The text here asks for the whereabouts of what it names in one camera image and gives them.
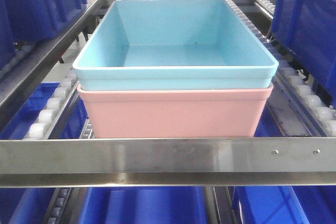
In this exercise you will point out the steel left side rail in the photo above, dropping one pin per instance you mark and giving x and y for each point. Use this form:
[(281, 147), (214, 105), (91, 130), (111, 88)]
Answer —
[(18, 83)]

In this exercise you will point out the blue crate lower middle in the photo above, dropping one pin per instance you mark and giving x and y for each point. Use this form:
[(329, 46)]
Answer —
[(161, 204)]

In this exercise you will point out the white roller track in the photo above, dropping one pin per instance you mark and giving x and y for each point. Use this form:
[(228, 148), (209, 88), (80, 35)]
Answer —
[(56, 107), (293, 105)]

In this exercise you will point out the light blue plastic box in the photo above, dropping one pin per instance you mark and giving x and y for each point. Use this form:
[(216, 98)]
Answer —
[(173, 45)]

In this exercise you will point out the blue crate upper left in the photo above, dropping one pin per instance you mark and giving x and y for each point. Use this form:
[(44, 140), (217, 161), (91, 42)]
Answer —
[(34, 20)]

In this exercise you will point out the blue crate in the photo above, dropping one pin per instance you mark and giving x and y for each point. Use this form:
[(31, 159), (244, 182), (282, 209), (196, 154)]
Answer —
[(306, 28), (29, 205), (34, 20), (284, 204), (161, 204)]

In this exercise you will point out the steel flow rack front rail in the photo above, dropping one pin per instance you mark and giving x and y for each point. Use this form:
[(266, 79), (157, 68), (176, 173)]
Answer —
[(175, 161)]

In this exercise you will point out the blue crate lower left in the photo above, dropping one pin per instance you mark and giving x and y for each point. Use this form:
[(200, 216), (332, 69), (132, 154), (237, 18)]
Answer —
[(29, 205)]

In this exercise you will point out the blue crate lower right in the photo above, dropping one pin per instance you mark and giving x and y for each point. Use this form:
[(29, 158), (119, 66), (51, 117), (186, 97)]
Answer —
[(284, 204)]

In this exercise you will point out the blue crate upper right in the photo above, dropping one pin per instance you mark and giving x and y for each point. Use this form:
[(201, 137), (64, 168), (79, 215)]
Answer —
[(306, 28)]

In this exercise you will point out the pink plastic box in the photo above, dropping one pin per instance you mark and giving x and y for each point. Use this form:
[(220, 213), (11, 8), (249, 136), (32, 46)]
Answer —
[(175, 113)]

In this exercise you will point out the right white roller track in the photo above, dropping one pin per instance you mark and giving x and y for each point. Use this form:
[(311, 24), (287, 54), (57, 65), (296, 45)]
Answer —
[(293, 105)]

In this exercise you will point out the left white roller track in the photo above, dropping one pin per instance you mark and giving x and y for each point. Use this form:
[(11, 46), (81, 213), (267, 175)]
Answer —
[(56, 107)]

